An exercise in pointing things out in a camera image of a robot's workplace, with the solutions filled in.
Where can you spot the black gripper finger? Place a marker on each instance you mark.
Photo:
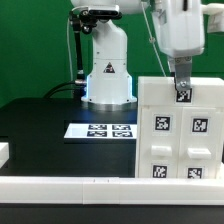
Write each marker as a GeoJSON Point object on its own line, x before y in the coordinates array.
{"type": "Point", "coordinates": [183, 70]}
{"type": "Point", "coordinates": [170, 62]}

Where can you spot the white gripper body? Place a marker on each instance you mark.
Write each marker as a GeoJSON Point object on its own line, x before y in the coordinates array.
{"type": "Point", "coordinates": [179, 27]}

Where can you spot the white cabinet top block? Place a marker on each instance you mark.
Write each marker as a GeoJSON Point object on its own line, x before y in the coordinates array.
{"type": "Point", "coordinates": [160, 91]}

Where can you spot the white cabinet body box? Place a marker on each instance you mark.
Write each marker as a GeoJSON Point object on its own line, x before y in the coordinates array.
{"type": "Point", "coordinates": [179, 142]}

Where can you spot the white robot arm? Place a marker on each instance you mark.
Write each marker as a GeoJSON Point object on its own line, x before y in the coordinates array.
{"type": "Point", "coordinates": [109, 85]}

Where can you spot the white base tag plate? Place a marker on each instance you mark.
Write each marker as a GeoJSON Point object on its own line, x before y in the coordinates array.
{"type": "Point", "coordinates": [101, 131]}

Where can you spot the white L-shaped table fence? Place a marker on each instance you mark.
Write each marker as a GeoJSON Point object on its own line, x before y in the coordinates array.
{"type": "Point", "coordinates": [118, 191]}

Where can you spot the white block at left edge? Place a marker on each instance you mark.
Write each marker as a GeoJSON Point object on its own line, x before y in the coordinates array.
{"type": "Point", "coordinates": [4, 153]}

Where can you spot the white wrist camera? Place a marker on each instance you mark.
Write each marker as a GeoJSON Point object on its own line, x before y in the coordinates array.
{"type": "Point", "coordinates": [215, 12]}

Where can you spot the black camera on stand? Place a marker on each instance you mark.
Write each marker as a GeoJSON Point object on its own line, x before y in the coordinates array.
{"type": "Point", "coordinates": [105, 12]}

